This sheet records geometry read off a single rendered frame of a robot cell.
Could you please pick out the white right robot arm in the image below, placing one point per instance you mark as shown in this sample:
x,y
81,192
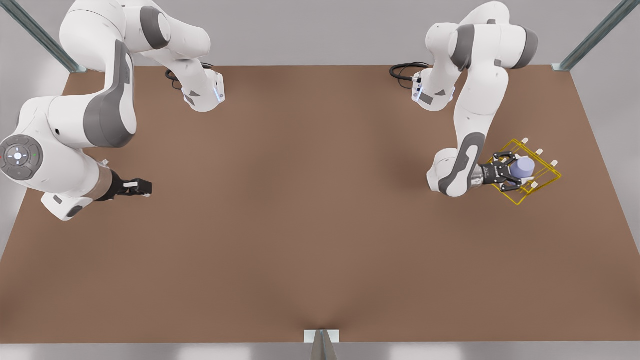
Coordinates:
x,y
75,120

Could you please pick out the lavender cup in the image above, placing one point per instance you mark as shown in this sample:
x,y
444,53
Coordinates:
x,y
522,167

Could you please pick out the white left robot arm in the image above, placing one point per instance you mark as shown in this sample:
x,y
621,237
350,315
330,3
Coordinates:
x,y
475,100

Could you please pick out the silver frame post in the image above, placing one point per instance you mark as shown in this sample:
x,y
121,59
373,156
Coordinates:
x,y
595,35
40,35
321,344

